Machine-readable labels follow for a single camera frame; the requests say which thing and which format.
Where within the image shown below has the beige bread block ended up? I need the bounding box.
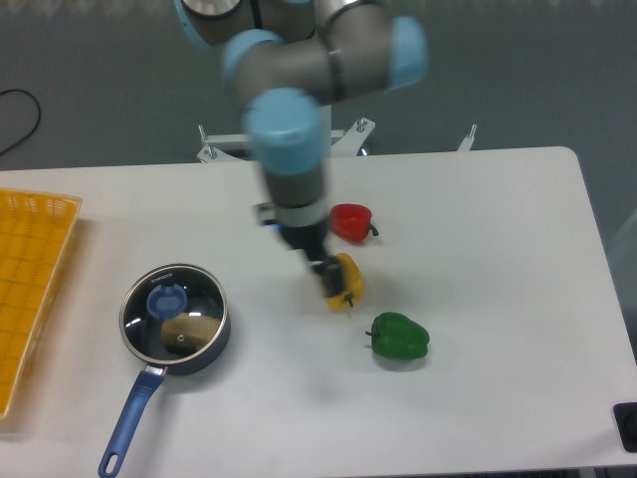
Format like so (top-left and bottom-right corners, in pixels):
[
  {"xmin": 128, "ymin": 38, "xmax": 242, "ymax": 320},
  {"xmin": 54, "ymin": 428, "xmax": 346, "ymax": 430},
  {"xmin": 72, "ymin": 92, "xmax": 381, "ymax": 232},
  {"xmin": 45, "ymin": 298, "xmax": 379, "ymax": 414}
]
[{"xmin": 160, "ymin": 313, "xmax": 221, "ymax": 356}]

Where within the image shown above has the glass pot lid blue knob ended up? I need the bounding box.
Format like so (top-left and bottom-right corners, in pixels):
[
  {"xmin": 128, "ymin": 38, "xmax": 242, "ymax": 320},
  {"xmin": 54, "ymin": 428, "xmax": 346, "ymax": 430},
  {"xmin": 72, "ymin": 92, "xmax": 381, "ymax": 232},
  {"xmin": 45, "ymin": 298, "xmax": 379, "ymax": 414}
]
[{"xmin": 118, "ymin": 263, "xmax": 231, "ymax": 374}]

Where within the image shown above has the yellow plastic basket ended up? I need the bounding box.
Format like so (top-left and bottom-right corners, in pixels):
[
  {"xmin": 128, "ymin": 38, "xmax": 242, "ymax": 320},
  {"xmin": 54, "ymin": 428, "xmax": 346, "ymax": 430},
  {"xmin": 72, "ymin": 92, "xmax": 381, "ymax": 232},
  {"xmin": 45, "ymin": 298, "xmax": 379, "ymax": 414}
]
[{"xmin": 1, "ymin": 188, "xmax": 82, "ymax": 418}]

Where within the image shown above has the white metal base frame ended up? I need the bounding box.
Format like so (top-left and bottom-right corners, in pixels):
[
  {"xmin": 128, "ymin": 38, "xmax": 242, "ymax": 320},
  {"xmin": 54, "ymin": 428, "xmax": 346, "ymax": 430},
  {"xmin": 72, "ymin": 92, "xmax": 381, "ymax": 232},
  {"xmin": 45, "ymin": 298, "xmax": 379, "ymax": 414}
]
[{"xmin": 195, "ymin": 117, "xmax": 479, "ymax": 163}]

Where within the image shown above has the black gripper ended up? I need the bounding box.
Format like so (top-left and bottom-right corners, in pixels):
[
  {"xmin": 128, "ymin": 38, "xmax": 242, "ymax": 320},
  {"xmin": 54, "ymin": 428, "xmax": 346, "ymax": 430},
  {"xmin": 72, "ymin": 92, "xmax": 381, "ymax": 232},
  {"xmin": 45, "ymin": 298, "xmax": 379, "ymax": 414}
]
[{"xmin": 254, "ymin": 202, "xmax": 346, "ymax": 297}]

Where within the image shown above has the red bell pepper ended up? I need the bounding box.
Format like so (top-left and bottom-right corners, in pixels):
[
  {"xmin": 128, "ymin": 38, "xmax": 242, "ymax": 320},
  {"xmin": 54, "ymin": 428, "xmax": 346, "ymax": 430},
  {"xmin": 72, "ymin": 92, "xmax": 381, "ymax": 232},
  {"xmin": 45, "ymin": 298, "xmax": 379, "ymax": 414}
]
[{"xmin": 329, "ymin": 203, "xmax": 379, "ymax": 244}]

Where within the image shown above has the yellow bell pepper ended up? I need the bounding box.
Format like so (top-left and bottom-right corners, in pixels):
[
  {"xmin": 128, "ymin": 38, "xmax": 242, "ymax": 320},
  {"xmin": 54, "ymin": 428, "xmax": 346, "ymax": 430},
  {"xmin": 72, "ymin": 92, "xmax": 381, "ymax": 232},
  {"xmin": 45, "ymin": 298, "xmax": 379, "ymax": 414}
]
[{"xmin": 325, "ymin": 253, "xmax": 364, "ymax": 313}]

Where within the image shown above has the black cable on floor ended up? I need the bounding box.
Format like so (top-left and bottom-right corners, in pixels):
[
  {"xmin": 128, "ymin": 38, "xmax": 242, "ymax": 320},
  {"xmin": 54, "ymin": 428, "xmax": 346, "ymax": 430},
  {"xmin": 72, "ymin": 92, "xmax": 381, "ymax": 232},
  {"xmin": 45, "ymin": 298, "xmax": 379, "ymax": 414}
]
[{"xmin": 0, "ymin": 89, "xmax": 42, "ymax": 156}]

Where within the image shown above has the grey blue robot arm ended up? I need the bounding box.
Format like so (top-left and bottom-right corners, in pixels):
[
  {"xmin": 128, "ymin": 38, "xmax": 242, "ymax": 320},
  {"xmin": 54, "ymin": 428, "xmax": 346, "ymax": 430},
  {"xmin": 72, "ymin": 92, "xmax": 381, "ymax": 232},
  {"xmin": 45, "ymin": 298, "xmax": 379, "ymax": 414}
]
[{"xmin": 175, "ymin": 1, "xmax": 429, "ymax": 297}]

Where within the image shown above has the green bell pepper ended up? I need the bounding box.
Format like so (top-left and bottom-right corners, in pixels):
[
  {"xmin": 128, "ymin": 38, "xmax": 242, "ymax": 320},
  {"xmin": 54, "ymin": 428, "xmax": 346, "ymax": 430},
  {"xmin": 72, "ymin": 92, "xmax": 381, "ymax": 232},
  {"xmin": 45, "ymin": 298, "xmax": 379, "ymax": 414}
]
[{"xmin": 365, "ymin": 312, "xmax": 430, "ymax": 360}]

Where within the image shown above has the black device at table edge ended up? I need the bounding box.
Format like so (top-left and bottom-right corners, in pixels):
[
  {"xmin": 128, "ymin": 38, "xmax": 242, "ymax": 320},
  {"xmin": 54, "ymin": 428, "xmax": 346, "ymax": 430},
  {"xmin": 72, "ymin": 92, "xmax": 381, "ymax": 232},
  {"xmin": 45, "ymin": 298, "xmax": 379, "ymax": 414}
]
[{"xmin": 613, "ymin": 402, "xmax": 637, "ymax": 453}]

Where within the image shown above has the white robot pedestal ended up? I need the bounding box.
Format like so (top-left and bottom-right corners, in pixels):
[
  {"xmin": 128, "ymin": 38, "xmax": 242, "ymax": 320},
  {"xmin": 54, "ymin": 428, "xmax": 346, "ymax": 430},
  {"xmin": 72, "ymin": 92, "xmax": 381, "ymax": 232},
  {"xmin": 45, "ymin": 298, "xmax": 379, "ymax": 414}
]
[{"xmin": 319, "ymin": 106, "xmax": 331, "ymax": 158}]

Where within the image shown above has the dark pot blue handle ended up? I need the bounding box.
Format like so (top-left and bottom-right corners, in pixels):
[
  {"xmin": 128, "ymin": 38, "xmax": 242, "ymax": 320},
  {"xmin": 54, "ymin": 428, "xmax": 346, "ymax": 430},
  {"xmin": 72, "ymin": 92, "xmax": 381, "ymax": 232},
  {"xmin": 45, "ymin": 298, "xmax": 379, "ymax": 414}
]
[{"xmin": 98, "ymin": 263, "xmax": 231, "ymax": 477}]

